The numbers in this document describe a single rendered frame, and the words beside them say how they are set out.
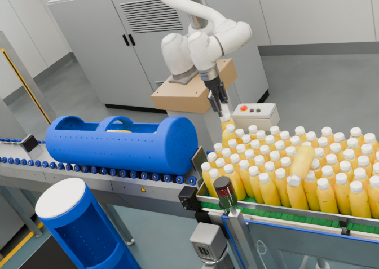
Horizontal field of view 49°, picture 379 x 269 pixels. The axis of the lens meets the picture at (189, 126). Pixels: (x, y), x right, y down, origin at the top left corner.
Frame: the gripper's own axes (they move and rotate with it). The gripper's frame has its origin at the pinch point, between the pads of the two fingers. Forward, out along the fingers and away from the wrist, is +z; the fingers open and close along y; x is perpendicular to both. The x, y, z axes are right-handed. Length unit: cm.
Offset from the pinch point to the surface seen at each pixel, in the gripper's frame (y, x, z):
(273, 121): -10.2, 18.2, 12.7
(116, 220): 11, -115, 88
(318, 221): 34, 49, 28
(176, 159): 24.4, -18.1, 9.4
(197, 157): 17.7, -11.1, 13.6
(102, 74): -160, -259, 60
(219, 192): 55, 27, -6
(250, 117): -7.7, 8.5, 8.1
